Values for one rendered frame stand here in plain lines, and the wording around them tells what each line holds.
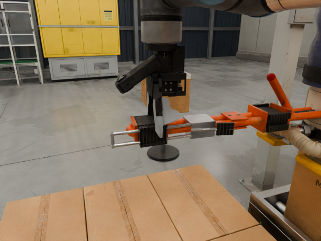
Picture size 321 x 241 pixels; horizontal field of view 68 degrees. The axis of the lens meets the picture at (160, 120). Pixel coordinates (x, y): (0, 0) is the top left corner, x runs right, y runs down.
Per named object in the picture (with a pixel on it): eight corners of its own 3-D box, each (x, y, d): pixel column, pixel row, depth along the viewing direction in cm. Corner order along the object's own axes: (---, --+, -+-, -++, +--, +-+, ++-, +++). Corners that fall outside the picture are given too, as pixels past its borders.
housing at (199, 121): (204, 127, 69) (205, 113, 68) (215, 136, 63) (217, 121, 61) (181, 130, 67) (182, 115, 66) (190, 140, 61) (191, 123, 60)
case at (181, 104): (141, 100, 297) (140, 67, 283) (172, 97, 307) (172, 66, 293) (152, 115, 243) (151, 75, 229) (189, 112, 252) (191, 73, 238)
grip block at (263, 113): (267, 119, 76) (270, 101, 74) (290, 131, 67) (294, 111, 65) (244, 121, 74) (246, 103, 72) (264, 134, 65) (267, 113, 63)
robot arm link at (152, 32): (144, 20, 47) (137, 22, 56) (145, 46, 49) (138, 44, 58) (187, 21, 49) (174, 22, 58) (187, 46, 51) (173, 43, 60)
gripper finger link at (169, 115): (184, 135, 54) (179, 95, 55) (158, 138, 53) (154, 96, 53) (179, 136, 57) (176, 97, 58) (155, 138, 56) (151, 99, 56)
